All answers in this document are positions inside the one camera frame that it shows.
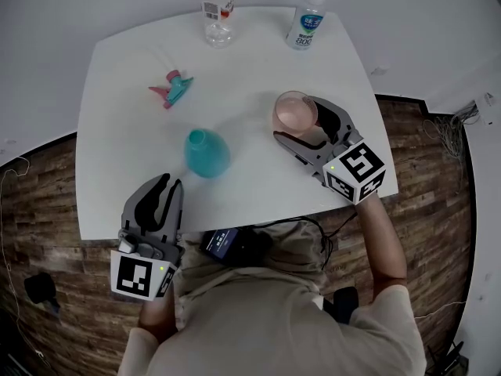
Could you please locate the white power box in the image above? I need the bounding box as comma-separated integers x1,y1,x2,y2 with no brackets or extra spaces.
471,92,495,127

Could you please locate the clear plastic bottle red label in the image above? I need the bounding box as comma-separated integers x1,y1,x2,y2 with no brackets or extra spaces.
200,0,239,49

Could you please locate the person's right forearm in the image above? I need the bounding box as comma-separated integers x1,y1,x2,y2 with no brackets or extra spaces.
354,192,408,303

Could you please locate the thin white floor cable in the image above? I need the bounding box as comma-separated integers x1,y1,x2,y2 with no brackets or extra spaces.
413,299,467,320
0,157,54,367

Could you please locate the black floor stand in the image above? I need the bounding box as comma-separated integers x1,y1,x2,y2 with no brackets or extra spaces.
426,341,469,376

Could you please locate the pink and teal spray nozzle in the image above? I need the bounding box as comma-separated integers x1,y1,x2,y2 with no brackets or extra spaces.
147,70,195,110

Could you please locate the white plastic bottle blue label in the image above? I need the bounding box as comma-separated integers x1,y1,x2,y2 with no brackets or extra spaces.
284,0,327,52

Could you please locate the teal large spray bottle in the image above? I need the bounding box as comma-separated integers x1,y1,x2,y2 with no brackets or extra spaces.
184,128,231,179

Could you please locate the small black recorder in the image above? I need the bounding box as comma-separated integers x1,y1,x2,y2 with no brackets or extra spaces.
234,229,275,266

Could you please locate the person's left forearm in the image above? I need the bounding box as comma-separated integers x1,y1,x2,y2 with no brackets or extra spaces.
139,294,179,342

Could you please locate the grey cable bundle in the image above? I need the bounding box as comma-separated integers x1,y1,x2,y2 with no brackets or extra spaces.
422,106,481,164

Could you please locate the pink plastic cup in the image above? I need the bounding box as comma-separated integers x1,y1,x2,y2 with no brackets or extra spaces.
272,90,319,140

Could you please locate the person's beige shirt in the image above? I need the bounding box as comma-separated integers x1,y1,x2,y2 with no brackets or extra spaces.
117,266,427,376

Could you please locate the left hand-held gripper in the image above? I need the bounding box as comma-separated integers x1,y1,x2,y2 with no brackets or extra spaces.
110,172,186,302

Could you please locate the black cylindrical floor object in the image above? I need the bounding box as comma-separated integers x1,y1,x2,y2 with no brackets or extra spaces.
23,272,62,316

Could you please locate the black cable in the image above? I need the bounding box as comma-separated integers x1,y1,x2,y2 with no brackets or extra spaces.
252,215,359,269

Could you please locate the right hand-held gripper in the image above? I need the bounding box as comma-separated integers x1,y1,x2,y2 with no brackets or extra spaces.
272,96,388,207

